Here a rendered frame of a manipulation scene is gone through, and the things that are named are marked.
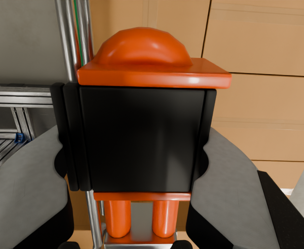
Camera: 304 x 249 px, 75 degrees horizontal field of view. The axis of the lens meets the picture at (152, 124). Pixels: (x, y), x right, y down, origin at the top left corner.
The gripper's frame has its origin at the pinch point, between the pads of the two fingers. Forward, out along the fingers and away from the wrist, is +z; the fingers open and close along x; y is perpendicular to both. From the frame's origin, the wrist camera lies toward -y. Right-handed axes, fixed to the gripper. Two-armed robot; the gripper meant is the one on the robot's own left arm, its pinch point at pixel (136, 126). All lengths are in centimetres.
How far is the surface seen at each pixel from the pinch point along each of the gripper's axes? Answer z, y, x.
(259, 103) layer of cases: 63, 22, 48
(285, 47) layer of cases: 63, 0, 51
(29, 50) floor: 118, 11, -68
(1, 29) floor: 118, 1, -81
